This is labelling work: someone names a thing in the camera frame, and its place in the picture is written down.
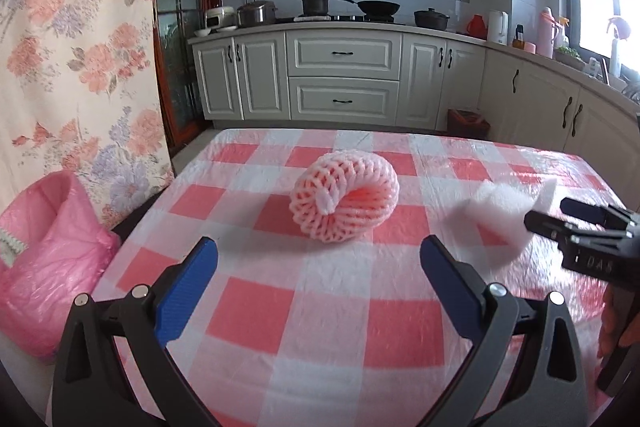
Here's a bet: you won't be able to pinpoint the tall pink-capped bottle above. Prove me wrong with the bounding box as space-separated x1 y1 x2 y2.
606 17 632 78

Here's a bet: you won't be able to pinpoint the white lower kitchen cabinets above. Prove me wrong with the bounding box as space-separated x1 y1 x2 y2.
187 27 640 202

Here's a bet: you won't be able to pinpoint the floral curtain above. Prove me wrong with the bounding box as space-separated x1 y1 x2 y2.
0 0 176 228

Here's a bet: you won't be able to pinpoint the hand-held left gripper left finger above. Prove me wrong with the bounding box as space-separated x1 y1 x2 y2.
51 237 219 427

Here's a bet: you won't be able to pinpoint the steel pressure cooker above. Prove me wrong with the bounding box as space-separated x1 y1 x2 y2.
236 0 278 28

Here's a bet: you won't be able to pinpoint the pink checkered tablecloth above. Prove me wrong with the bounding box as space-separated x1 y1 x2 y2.
45 128 626 427

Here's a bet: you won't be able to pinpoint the green wavy striped cloth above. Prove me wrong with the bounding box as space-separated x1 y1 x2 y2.
0 232 27 267

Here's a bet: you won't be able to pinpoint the clear spray bottle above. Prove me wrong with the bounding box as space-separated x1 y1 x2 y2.
554 17 571 50

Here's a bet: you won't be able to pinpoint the black casserole pot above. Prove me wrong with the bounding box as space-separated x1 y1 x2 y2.
414 8 451 30

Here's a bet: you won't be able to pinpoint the white foam sheet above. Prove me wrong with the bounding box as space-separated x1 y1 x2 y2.
462 179 558 270

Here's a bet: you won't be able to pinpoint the pink thermos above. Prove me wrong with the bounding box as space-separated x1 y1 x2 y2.
538 7 557 59

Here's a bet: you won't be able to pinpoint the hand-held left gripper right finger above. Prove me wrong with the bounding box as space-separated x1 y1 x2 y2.
420 234 588 427

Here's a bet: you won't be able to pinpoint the gas stove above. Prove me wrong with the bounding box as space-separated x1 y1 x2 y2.
292 14 407 25

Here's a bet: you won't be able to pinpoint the bowl of greens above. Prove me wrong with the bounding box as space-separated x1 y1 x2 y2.
555 47 586 70

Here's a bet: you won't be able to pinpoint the black saucepan with lid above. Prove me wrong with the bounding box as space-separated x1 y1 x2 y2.
296 0 357 16

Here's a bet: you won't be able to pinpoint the pink foam fruit net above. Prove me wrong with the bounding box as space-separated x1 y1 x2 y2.
290 150 400 244

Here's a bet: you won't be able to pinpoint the white electric kettle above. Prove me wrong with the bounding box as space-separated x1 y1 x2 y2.
487 10 509 45

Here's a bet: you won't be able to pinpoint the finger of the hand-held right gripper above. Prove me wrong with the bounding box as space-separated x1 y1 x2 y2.
524 209 626 253
560 198 640 230

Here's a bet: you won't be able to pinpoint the white rice cooker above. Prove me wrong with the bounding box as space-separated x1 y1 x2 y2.
205 6 237 31

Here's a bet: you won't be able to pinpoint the person's right hand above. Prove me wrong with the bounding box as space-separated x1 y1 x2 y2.
598 284 631 358

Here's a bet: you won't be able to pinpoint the wooden glass door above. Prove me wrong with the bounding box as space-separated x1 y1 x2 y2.
152 0 222 152

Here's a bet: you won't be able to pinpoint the pink plastic trash bag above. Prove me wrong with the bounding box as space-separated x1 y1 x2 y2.
0 171 121 363

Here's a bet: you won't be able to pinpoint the black frying pan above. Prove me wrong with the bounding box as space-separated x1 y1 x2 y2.
357 0 401 16

